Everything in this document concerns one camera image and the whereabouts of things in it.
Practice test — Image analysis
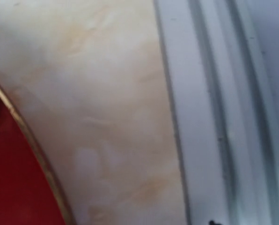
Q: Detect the round dark red tray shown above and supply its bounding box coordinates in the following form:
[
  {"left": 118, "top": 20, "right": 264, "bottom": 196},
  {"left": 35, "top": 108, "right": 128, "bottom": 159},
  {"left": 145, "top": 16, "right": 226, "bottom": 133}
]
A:
[{"left": 0, "top": 87, "right": 75, "bottom": 225}]

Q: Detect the right side aluminium rail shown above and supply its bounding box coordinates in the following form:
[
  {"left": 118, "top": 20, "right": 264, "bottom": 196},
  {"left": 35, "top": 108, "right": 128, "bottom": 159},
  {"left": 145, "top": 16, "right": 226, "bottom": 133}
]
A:
[{"left": 154, "top": 0, "right": 279, "bottom": 225}]

